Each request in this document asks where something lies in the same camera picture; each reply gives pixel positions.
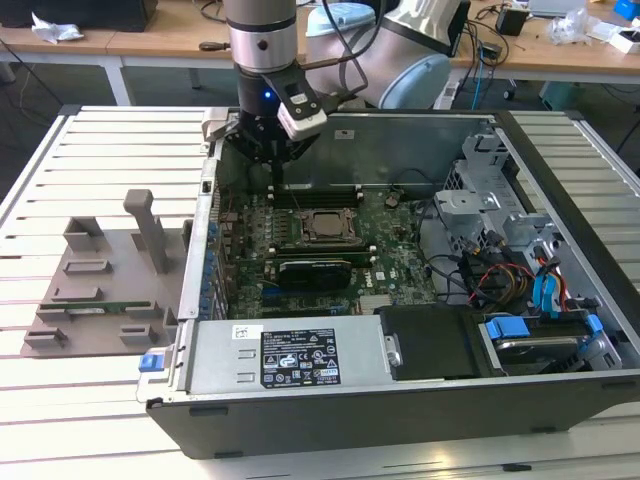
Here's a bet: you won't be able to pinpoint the grey parts rack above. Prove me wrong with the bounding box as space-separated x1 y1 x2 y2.
22 188 194 359

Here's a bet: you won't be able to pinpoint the CPU socket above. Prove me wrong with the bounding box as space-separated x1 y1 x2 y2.
298 208 360 247

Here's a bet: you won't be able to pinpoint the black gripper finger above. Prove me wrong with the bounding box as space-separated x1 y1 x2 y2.
222 118 280 190
277 134 318 190

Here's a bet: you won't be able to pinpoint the green RAM stick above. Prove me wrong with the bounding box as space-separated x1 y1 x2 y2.
39 299 151 314

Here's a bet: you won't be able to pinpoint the small black box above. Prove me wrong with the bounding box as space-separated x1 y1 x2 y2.
495 7 530 36

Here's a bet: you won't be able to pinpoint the yellow black power wires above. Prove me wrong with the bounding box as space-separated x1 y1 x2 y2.
462 234 539 306

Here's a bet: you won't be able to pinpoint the tall black box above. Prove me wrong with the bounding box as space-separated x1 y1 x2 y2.
447 0 471 56

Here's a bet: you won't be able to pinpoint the black monitor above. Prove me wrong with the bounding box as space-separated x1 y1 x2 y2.
0 0 160 32

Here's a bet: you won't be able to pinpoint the blue plastic case latch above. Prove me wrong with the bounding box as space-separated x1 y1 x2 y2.
138 352 166 374

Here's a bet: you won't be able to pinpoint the silver CPU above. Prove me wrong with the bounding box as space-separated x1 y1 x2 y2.
312 215 346 239

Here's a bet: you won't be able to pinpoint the black plastic shroud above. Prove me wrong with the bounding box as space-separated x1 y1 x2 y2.
374 305 486 381

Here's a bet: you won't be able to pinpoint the red flat data wire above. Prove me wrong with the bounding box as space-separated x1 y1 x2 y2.
537 252 574 314

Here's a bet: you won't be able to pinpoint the white cardboard box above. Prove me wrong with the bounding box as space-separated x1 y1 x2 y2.
587 19 640 54

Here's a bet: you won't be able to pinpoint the light wooden desk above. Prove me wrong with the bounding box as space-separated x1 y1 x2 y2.
0 0 640 106

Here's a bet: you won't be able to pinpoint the blue flat data wire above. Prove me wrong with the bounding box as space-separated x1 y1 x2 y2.
530 272 565 321

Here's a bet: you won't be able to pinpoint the crumpled white paper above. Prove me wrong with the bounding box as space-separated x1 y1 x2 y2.
30 12 86 44

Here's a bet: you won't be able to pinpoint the metal socket cover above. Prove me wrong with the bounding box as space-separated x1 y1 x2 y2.
299 209 359 246

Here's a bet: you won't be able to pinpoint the white power strip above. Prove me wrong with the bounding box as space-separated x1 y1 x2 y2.
434 82 459 110

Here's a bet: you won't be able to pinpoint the blue hanging cable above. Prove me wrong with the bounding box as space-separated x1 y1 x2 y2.
472 42 496 109

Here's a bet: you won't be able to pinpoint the clear plastic bag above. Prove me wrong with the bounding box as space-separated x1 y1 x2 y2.
547 7 599 46

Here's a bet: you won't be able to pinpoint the silver metal drive cage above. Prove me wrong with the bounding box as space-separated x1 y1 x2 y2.
432 130 564 261

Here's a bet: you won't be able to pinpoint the black open PC case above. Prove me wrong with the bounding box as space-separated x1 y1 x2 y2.
135 106 640 460

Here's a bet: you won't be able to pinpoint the pale teal box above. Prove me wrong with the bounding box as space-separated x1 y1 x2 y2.
538 79 586 114

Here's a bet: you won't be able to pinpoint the green motherboard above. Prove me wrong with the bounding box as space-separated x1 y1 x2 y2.
219 187 441 319

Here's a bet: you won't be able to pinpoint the black RAM slot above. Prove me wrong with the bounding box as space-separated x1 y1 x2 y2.
282 184 364 194
267 253 379 266
268 193 364 203
268 243 379 254

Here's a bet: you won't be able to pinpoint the hard disk in blue carrier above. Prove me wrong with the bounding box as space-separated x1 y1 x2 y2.
477 312 609 376

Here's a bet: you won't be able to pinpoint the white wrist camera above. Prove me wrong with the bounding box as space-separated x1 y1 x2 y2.
262 69 329 141

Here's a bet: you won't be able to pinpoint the silver power supply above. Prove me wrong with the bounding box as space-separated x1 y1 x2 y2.
187 319 396 396

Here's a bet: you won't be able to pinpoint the black graphics card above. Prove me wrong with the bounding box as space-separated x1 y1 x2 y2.
277 257 354 291

